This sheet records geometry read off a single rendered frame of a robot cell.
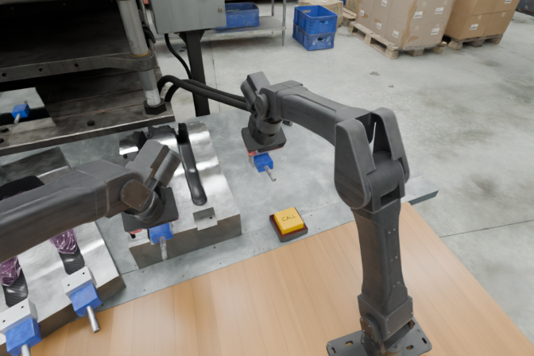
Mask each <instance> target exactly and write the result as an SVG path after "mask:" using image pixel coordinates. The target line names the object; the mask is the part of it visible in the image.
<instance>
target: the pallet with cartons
mask: <svg viewBox="0 0 534 356"><path fill-rule="evenodd" d="M519 1H520V0H456V1H455V5H454V7H453V10H452V12H451V16H450V18H449V20H448V22H447V27H446V29H445V31H444V34H443V35H444V36H446V37H450V38H451V42H450V43H446V45H445V46H447V47H448V48H452V49H454V50H460V48H461V47H462V43H464V44H466V45H469V46H472V47H474V48H476V47H482V43H483V42H484V41H487V42H489V43H492V44H495V45H496V44H499V43H500V41H501V39H502V37H503V33H505V31H506V30H507V28H508V26H509V23H510V22H511V20H512V18H513V15H514V13H515V9H516V7H517V5H518V3H519Z"/></svg>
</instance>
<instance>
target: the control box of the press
mask: <svg viewBox="0 0 534 356"><path fill-rule="evenodd" d="M148 2H149V8H150V13H151V17H152V21H153V25H154V28H155V30H156V32H157V34H162V33H163V34H164V38H165V42H166V45H167V46H168V49H169V51H170V52H171V53H172V54H173V55H174V56H175V57H176V58H177V59H178V60H179V61H180V62H181V63H182V65H183V66H184V68H185V70H186V72H187V74H188V79H193V80H195V81H198V82H200V83H203V84H205V85H206V79H205V73H204V67H203V57H202V51H201V45H200V40H201V38H202V36H203V34H204V32H205V30H206V31H208V30H211V28H218V27H224V26H226V10H225V0H148ZM169 33H174V34H176V35H178V36H179V37H180V38H181V39H182V40H183V41H184V42H185V43H186V48H187V53H188V61H189V66H190V70H189V68H188V66H187V64H186V63H185V61H184V60H183V58H182V57H181V56H180V55H179V54H178V53H177V52H176V51H175V50H174V49H173V48H172V46H171V44H170V41H169V38H168V34H169ZM190 71H191V72H190ZM192 97H193V102H194V107H195V116H196V117H200V116H204V115H209V114H211V113H210V107H209V102H208V98H205V97H203V96H200V95H196V94H194V93H192Z"/></svg>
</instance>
